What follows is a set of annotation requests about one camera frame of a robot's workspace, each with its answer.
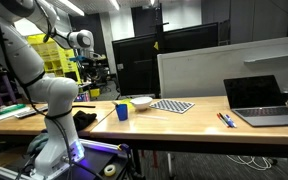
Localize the blue pen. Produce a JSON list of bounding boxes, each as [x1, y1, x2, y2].
[[225, 114, 238, 129]]

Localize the large black screen panel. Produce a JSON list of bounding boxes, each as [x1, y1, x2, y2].
[[111, 21, 220, 98]]

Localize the gray keyboard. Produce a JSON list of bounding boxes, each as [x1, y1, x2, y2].
[[14, 105, 49, 120]]

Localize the aluminium frame rail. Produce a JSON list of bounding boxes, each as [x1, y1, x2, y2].
[[78, 138, 132, 158], [0, 164, 32, 180]]

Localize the blue plastic cup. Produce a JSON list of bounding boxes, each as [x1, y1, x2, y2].
[[114, 103, 130, 122]]

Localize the white tape roll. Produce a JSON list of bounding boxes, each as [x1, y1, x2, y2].
[[103, 164, 117, 177]]

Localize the red pen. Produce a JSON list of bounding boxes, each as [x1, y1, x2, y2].
[[216, 113, 229, 128]]

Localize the gray open laptop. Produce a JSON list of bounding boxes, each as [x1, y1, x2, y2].
[[223, 74, 288, 128]]

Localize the black pen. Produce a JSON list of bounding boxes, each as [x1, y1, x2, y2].
[[218, 112, 233, 128]]

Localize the long ceiling light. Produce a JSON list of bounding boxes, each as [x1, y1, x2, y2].
[[57, 0, 86, 17], [109, 0, 121, 12]]

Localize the gray partition ledge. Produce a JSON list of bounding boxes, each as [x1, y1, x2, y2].
[[243, 52, 288, 64]]

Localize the teal cloth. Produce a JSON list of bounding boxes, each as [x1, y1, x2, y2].
[[26, 132, 50, 156]]

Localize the yellow plastic bowl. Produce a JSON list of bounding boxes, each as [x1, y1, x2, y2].
[[119, 98, 134, 108]]

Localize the green flat tool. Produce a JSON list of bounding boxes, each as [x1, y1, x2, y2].
[[0, 103, 27, 116]]

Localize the white floor cables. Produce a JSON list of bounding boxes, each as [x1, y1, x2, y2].
[[226, 154, 273, 172]]

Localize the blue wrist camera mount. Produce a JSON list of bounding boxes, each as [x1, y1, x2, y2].
[[68, 55, 89, 64]]

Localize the white bowl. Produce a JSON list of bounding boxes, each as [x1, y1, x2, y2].
[[129, 96, 154, 112]]

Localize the white partition board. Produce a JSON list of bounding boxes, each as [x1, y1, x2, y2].
[[156, 35, 288, 100]]

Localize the thin black stick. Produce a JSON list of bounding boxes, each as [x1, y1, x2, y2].
[[71, 104, 97, 109]]

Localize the yellow storage shelving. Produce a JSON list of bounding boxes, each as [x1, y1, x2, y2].
[[26, 33, 82, 84]]

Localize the black cloth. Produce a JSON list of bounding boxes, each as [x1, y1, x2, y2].
[[72, 110, 98, 132]]

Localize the yellow floor crate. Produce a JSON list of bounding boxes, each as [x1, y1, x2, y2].
[[89, 87, 102, 99]]

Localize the checkerboard calibration mat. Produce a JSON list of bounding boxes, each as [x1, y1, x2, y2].
[[149, 99, 196, 115]]

